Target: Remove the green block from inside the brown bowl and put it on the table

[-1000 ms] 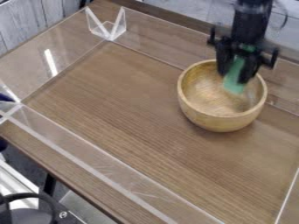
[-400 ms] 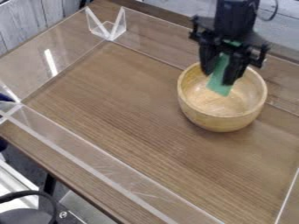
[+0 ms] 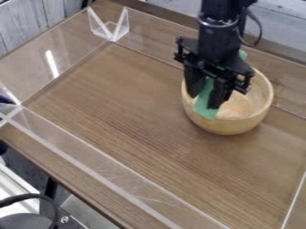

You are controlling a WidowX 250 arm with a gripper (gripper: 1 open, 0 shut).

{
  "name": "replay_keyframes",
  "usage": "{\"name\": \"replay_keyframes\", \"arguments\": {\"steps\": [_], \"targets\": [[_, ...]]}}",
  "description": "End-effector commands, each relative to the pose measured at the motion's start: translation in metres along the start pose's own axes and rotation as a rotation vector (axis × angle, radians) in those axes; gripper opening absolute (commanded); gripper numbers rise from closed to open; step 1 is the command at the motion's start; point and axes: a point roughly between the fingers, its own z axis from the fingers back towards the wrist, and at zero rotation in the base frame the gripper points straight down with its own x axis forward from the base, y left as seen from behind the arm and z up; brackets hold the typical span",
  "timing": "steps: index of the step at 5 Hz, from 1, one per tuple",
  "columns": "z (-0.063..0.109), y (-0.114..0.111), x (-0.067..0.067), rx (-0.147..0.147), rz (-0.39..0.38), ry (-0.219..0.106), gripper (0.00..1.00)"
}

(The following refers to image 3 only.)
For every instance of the green rectangular block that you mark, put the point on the green rectangular block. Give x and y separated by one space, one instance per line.
200 106

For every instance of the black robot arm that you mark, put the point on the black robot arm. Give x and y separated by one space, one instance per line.
227 26

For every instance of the clear acrylic corner bracket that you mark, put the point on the clear acrylic corner bracket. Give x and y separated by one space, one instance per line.
110 30

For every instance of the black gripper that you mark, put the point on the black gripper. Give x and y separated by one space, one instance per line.
228 75

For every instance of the black table leg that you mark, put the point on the black table leg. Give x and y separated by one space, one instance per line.
51 188

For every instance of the wooden bowl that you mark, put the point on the wooden bowl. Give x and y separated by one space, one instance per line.
240 113

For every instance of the clear acrylic tray wall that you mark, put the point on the clear acrylic tray wall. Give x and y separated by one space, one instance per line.
123 143

